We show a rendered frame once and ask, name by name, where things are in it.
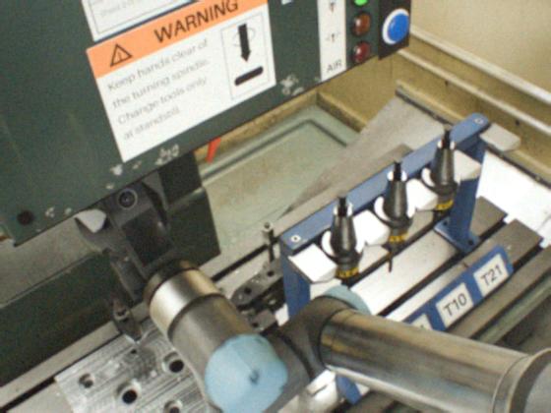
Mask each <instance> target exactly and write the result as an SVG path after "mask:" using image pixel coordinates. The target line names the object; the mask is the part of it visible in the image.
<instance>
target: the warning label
mask: <svg viewBox="0 0 551 413"><path fill-rule="evenodd" d="M87 52H88V55H89V57H90V60H91V63H92V69H93V72H94V75H95V78H96V79H97V82H98V84H97V85H98V88H99V91H100V93H101V95H102V98H103V101H104V106H105V109H106V111H107V114H108V117H109V120H110V122H111V125H112V130H113V133H114V136H115V138H116V141H117V143H118V145H119V148H120V151H121V154H122V159H123V161H126V160H128V159H130V158H131V157H133V156H135V155H137V154H138V153H142V152H144V151H146V150H148V149H150V148H153V147H154V146H156V145H158V144H160V143H162V142H164V141H166V140H168V139H170V138H172V137H173V136H175V135H177V134H179V133H181V132H183V131H185V130H186V129H188V128H190V127H192V126H194V125H196V124H197V123H199V122H201V121H203V120H207V119H209V118H211V117H213V116H215V115H217V114H218V113H220V112H221V111H223V110H225V109H227V108H229V107H231V106H233V105H235V104H237V103H239V102H241V101H242V100H244V99H246V98H248V97H249V96H251V95H253V94H257V93H259V92H261V91H263V90H265V89H268V88H270V87H272V86H274V85H275V67H274V58H273V49H272V40H271V32H270V22H269V13H268V4H267V0H203V1H201V2H198V3H196V4H194V5H191V6H189V7H187V8H184V9H180V10H178V11H175V12H173V13H171V14H169V15H167V16H164V17H162V18H160V19H157V20H155V21H153V22H151V23H149V24H146V25H144V26H142V27H139V28H137V29H134V30H132V31H129V32H126V33H123V34H121V35H118V36H116V37H113V38H111V39H110V40H107V41H105V42H103V43H101V44H99V45H97V46H95V47H92V48H90V49H88V50H87Z"/></svg>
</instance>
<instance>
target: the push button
mask: <svg viewBox="0 0 551 413"><path fill-rule="evenodd" d="M408 30H409V18H408V16H407V15H406V14H404V13H399V14H397V15H394V17H393V18H392V19H391V21H390V23H389V24H388V27H387V38H388V39H389V40H390V41H393V42H397V41H399V40H401V39H403V38H404V37H405V35H406V34H407V32H408Z"/></svg>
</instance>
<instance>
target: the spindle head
mask: <svg viewBox="0 0 551 413"><path fill-rule="evenodd" d="M201 1H203V0H189V1H188V2H185V3H183V4H180V5H178V6H176V7H173V8H171V9H169V10H167V11H165V12H162V13H160V14H156V15H153V16H151V17H149V18H146V19H144V20H141V21H140V22H138V23H135V24H133V25H130V26H128V27H126V28H124V29H121V30H119V31H116V32H114V33H113V34H110V35H108V36H105V37H103V38H100V39H99V40H97V41H94V39H93V36H92V29H91V26H90V23H89V21H88V18H87V13H86V10H85V7H84V5H83V2H82V0H0V232H2V233H3V234H4V235H6V236H7V237H9V239H10V240H11V242H12V245H13V246H14V247H15V248H16V247H20V246H21V245H23V244H25V243H27V241H29V240H30V239H32V238H34V237H35V236H37V235H39V234H43V233H44V232H46V231H47V230H49V229H51V228H52V227H54V226H56V225H58V224H60V223H62V221H64V220H66V219H70V218H72V217H73V216H75V215H77V214H79V213H80V212H82V211H83V210H85V209H87V208H89V207H92V206H93V205H95V204H96V203H98V202H100V201H104V200H105V199H107V198H109V197H111V196H113V195H114V194H116V193H118V192H119V191H121V190H123V189H125V188H127V187H129V186H130V185H132V184H134V183H135V182H137V181H139V180H141V179H143V178H145V177H147V176H148V175H151V174H153V173H155V172H157V171H158V170H160V169H162V168H164V167H165V166H167V165H169V164H170V163H172V162H174V161H176V160H178V159H180V158H181V157H183V156H185V155H187V154H189V153H191V152H192V151H194V150H196V149H198V148H200V147H202V146H204V145H206V144H208V143H211V142H214V141H216V140H217V139H218V138H220V137H222V136H224V135H226V134H228V133H230V132H232V131H234V130H235V129H237V128H239V127H241V126H243V125H245V124H246V123H248V122H250V121H251V120H253V119H255V118H257V117H259V116H261V115H263V114H267V113H269V112H270V111H272V110H274V109H275V108H277V107H279V106H281V105H283V104H285V103H287V102H288V101H289V100H291V99H293V98H295V97H297V96H299V95H302V94H304V93H305V92H307V91H309V90H311V89H314V88H316V87H318V86H320V85H321V84H322V83H324V82H326V81H328V80H332V79H334V78H336V77H338V76H339V75H341V74H342V73H344V72H346V71H348V70H350V69H352V68H356V67H357V66H355V65H353V64H352V63H351V61H350V53H351V51H352V49H353V47H354V46H355V43H356V42H358V41H361V40H367V41H369V42H370V43H371V44H372V53H371V55H370V57H369V58H368V60H370V59H372V58H375V57H376V56H378V43H379V21H380V17H379V0H369V1H368V3H367V4H366V5H365V6H363V7H362V8H357V7H353V6H352V5H351V4H350V1H349V0H344V4H345V70H343V71H342V72H340V73H339V74H337V75H335V76H333V77H331V78H329V79H327V80H323V81H322V71H321V56H320V32H319V7H318V0H290V1H288V2H286V3H283V4H282V3H281V0H267V4H268V13H269V22H270V32H271V40H272V49H273V58H274V67H275V85H274V86H272V87H270V88H267V89H265V90H263V91H261V92H259V93H257V94H253V95H251V96H249V97H248V98H246V99H244V100H242V101H241V102H239V103H237V104H235V105H233V106H231V107H229V108H227V109H225V110H223V111H221V112H220V113H218V114H216V115H215V116H213V117H211V118H209V119H207V120H203V121H201V122H199V123H197V124H196V125H194V126H192V127H190V128H188V129H186V130H185V131H183V132H181V133H179V134H177V135H175V136H173V137H172V138H170V139H168V140H166V141H164V142H162V143H160V144H158V145H156V146H154V147H152V148H150V149H148V150H146V151H144V152H142V153H138V154H137V155H135V156H133V157H131V158H130V159H128V160H126V161H123V159H122V154H121V151H120V148H119V145H118V143H117V141H116V138H115V136H114V133H113V130H112V125H111V122H110V120H109V117H108V114H107V111H106V109H105V106H104V101H103V98H102V95H101V93H100V91H99V88H98V85H97V84H98V82H97V79H96V78H95V75H94V72H93V69H92V63H91V60H90V57H89V55H88V52H87V50H88V49H90V48H92V47H95V46H97V45H99V44H101V43H103V42H105V41H107V40H110V39H111V38H113V37H116V36H118V35H121V34H123V33H126V32H129V31H132V30H135V29H137V28H139V27H142V26H144V25H146V24H149V23H151V22H153V21H155V20H157V19H160V18H162V17H164V16H167V15H169V14H171V13H173V12H175V11H178V10H180V9H184V8H187V7H189V6H191V5H194V4H196V3H198V2H201ZM362 10H366V11H368V12H369V13H370V14H371V16H372V24H371V27H370V28H369V30H368V32H367V33H366V34H365V35H364V36H362V37H359V38H356V37H354V36H353V35H352V34H351V31H350V22H351V20H352V18H354V16H355V15H356V14H357V13H359V12H360V11H362ZM368 60H367V61H368Z"/></svg>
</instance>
